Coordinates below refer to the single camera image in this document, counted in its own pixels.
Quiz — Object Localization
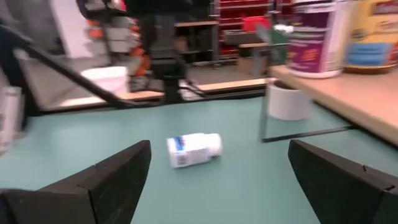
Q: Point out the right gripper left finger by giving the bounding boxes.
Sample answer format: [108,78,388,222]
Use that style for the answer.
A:
[0,139,152,224]

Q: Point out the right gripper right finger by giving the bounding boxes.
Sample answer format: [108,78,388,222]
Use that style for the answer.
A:
[287,139,398,224]

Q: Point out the white square bottle blue label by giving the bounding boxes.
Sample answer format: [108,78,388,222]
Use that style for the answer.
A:
[166,133,223,169]

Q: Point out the large white bottle purple label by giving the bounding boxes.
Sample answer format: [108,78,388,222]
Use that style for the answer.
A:
[286,0,354,79]

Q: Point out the amber bottle yellow cap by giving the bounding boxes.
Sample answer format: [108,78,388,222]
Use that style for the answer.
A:
[343,0,398,75]

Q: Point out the white round plant pot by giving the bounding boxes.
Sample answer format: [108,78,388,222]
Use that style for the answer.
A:
[266,80,312,122]

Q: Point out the white plastic container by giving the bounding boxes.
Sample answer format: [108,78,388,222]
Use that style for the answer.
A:
[81,65,129,95]

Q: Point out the wooden table side board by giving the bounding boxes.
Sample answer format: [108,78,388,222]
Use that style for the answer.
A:
[40,77,270,110]

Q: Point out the rack with grey orange bins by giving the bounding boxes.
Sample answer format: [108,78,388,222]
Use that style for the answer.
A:
[85,17,152,93]

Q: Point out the light wooden desk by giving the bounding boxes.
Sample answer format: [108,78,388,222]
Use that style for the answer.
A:
[238,42,273,77]

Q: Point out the grey tray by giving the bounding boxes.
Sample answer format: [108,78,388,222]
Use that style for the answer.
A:
[223,29,261,47]

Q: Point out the metal rack with red bins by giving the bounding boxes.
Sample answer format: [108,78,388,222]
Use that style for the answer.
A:
[214,0,293,58]

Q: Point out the wooden shelf black metal frame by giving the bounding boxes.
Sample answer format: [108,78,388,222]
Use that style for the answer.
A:
[259,63,398,147]

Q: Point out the black metal table frame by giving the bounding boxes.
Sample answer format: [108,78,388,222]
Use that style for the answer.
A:
[0,15,271,125]

